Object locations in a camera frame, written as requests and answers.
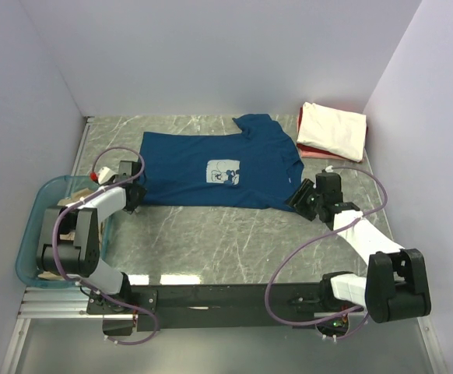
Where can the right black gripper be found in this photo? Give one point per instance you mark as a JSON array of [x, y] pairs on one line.
[[302, 197]]

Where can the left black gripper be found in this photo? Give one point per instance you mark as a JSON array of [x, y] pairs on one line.
[[135, 195]]

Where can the blue t shirt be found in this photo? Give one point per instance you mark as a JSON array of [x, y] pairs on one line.
[[257, 168]]

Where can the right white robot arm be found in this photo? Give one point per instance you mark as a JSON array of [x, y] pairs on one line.
[[395, 286]]

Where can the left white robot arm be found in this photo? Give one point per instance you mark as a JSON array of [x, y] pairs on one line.
[[109, 200]]

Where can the folded pink t shirt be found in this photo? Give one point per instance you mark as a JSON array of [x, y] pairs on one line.
[[299, 120]]

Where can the beige t shirt in bin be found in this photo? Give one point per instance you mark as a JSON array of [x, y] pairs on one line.
[[74, 195]]

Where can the folded red t shirt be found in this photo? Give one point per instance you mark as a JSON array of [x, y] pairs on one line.
[[309, 151]]

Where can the folded white t shirt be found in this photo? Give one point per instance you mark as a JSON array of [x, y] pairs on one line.
[[339, 132]]

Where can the teal plastic bin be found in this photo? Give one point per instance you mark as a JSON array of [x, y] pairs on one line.
[[49, 194]]

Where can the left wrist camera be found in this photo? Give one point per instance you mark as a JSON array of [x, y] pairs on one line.
[[104, 176]]

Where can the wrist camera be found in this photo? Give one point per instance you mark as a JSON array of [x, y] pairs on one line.
[[328, 170], [104, 176]]

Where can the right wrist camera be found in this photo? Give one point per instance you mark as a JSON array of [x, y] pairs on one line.
[[328, 170]]

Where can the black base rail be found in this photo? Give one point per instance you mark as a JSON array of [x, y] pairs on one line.
[[234, 305]]

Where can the aluminium frame rail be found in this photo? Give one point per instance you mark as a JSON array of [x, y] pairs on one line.
[[38, 303]]

